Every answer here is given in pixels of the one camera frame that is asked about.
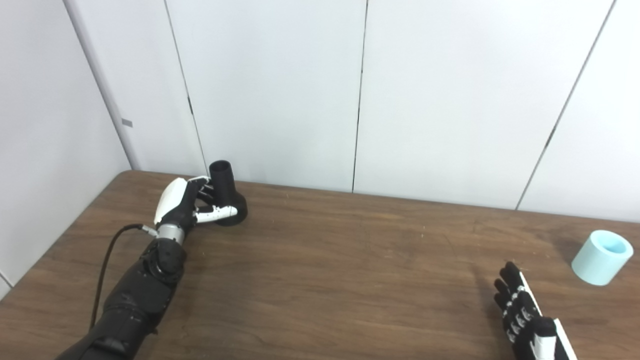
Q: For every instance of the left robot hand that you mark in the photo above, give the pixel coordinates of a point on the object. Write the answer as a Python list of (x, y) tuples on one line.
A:
[(172, 205)]

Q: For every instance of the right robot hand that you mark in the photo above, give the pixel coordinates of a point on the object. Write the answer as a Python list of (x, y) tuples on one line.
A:
[(530, 330)]

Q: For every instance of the black nozzle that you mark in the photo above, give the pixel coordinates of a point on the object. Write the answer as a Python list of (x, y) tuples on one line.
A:
[(227, 190)]

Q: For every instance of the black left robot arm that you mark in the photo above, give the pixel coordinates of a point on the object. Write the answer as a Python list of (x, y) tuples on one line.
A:
[(140, 300)]

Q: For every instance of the grey wall label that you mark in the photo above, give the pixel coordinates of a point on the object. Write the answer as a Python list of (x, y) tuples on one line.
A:
[(127, 123)]

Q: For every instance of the white wall corner post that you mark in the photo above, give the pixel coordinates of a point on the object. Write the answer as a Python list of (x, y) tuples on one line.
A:
[(101, 75)]

